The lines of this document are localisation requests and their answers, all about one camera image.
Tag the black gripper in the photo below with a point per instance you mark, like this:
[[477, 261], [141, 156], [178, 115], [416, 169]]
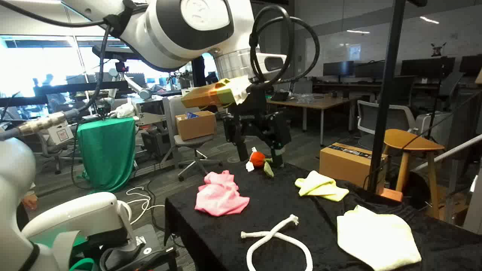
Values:
[[265, 129]]

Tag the red plush toy green leaves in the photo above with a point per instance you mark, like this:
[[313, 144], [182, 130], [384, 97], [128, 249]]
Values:
[[256, 159]]

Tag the pink cloth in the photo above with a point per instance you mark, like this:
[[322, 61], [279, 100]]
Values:
[[220, 196]]

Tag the yellow cloth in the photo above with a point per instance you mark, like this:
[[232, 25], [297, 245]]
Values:
[[321, 187]]

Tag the cream white cloth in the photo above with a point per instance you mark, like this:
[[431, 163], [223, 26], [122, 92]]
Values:
[[376, 239]]

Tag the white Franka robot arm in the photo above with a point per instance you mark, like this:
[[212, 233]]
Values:
[[166, 31]]

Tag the grey swivel office chair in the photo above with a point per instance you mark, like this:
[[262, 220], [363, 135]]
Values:
[[193, 148]]

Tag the small cardboard box blue label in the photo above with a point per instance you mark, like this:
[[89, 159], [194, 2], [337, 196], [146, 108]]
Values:
[[196, 126]]

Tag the wooden desk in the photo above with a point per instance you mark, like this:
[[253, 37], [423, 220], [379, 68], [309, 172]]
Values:
[[310, 102]]

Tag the black tablecloth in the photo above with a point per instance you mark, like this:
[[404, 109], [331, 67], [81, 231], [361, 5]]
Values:
[[301, 220]]

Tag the cardboard box with black tape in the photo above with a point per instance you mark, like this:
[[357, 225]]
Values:
[[346, 166]]

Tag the black stand pole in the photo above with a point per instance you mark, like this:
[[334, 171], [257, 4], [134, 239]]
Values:
[[385, 100]]

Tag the small wooden block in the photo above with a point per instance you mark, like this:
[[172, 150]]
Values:
[[390, 195]]

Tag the white crumpled object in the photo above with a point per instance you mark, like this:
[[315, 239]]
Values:
[[122, 109]]

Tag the wooden stool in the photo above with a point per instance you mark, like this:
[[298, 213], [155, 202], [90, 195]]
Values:
[[411, 141]]

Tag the wide black computer monitor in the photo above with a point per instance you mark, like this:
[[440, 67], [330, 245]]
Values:
[[426, 68]]

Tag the white frame chair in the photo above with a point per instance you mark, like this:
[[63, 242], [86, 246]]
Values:
[[369, 115]]

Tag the black clamp mount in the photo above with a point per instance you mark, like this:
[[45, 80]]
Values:
[[140, 257]]

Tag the black stereo camera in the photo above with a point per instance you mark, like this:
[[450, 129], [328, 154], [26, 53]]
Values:
[[110, 52]]

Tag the white diagonal rail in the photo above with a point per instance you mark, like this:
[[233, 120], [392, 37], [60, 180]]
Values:
[[461, 145]]

